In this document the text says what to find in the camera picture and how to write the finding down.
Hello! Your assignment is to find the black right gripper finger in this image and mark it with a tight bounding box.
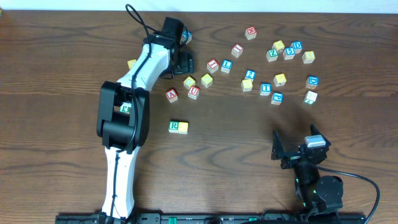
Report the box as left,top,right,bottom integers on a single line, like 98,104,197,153
271,130,284,161
310,124,331,146

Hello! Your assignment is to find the yellow O letter block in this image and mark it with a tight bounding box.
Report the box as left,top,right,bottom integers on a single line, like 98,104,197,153
178,122,189,134

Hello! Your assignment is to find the green R letter block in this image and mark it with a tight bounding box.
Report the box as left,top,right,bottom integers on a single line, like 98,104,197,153
169,121,179,133

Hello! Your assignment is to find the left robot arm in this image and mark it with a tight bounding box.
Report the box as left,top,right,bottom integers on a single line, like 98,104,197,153
96,17,194,222

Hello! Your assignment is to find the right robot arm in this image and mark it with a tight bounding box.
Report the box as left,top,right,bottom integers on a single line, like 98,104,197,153
271,125,343,221

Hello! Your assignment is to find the red I block centre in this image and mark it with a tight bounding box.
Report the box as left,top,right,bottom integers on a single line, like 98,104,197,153
206,58,220,73

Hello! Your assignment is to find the red i block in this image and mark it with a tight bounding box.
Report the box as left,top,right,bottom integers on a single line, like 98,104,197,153
231,44,244,58
206,58,220,73

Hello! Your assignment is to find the blue X letter block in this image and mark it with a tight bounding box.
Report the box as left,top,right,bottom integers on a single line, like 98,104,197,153
180,30,192,45

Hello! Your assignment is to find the red U block centre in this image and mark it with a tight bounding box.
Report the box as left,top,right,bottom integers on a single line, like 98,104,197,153
188,86,200,100

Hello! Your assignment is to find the red A letter block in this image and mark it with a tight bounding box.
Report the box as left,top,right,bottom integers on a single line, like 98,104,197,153
165,88,178,103

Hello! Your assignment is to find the green 7 number block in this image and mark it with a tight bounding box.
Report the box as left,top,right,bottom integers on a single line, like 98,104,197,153
303,91,318,105

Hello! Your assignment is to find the blue L letter block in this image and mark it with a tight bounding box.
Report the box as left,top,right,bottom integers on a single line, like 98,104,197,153
221,60,233,73

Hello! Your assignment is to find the blue D block right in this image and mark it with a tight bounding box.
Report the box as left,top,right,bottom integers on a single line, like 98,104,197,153
306,76,319,89

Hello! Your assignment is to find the blue d block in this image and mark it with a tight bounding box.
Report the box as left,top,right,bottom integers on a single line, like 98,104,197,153
306,76,319,89
290,41,303,54

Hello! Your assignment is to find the red I block upper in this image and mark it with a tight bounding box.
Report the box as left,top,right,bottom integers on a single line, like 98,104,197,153
231,44,244,58

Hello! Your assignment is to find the yellow K letter block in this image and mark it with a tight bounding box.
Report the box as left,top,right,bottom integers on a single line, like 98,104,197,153
274,73,287,86

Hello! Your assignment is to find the blue T letter block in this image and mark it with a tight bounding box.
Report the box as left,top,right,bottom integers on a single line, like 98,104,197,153
260,83,272,96

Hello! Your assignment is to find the yellow S letter block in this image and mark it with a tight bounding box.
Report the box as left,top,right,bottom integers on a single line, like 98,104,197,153
241,79,253,91

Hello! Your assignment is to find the blue 2 number block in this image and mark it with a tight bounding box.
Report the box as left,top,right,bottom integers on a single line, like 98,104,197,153
244,70,256,82

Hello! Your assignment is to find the red M letter block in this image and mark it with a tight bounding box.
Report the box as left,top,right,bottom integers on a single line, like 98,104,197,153
245,26,257,40

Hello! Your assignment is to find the green J letter block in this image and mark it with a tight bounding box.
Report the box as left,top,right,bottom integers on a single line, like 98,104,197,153
119,102,131,114

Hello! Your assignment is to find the yellow 8 number block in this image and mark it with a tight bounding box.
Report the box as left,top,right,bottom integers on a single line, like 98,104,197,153
302,51,315,64

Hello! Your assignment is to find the blue 5 number block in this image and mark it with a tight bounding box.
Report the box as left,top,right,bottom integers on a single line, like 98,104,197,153
283,47,295,60

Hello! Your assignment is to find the green Z letter block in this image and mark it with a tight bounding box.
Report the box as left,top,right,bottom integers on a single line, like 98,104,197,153
266,49,279,62

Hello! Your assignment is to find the blue D block upper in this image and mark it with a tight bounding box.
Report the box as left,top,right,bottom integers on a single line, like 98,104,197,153
290,41,303,54

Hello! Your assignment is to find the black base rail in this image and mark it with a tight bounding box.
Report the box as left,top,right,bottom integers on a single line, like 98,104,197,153
55,212,367,224

